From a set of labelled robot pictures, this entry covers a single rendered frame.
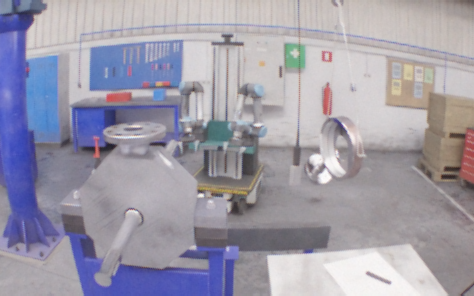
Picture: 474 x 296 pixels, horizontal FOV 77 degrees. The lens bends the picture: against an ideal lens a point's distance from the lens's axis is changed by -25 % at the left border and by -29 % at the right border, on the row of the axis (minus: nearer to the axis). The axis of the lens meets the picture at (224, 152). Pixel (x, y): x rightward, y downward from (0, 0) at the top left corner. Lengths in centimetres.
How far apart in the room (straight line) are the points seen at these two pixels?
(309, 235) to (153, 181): 90
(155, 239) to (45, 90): 579
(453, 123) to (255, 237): 456
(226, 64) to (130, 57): 306
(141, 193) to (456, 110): 519
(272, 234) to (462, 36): 690
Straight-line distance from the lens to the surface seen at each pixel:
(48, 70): 705
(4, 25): 321
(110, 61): 697
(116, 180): 149
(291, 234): 197
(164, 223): 151
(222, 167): 430
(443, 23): 788
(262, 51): 627
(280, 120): 673
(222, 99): 414
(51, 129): 715
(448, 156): 605
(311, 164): 247
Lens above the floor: 173
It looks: 16 degrees down
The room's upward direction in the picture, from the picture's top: 1 degrees clockwise
